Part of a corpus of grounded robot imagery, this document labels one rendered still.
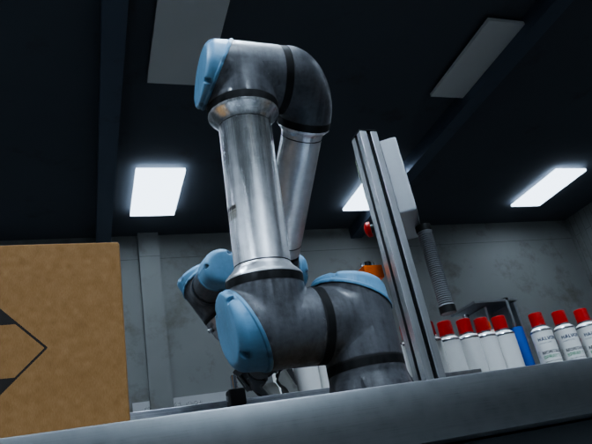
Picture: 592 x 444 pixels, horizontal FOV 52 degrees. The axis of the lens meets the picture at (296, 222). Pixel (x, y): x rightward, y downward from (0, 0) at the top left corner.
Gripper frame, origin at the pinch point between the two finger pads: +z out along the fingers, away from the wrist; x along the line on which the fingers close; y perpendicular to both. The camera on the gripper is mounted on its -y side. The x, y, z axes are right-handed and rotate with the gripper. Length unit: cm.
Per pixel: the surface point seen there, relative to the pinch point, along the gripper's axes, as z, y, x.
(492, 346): 18, -2, -47
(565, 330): 28, -1, -68
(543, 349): 27, -1, -59
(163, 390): -85, 712, -151
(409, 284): -5.1, -15.4, -29.3
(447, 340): 10.1, -1.2, -38.3
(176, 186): -274, 558, -276
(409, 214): -16.7, -15.4, -41.5
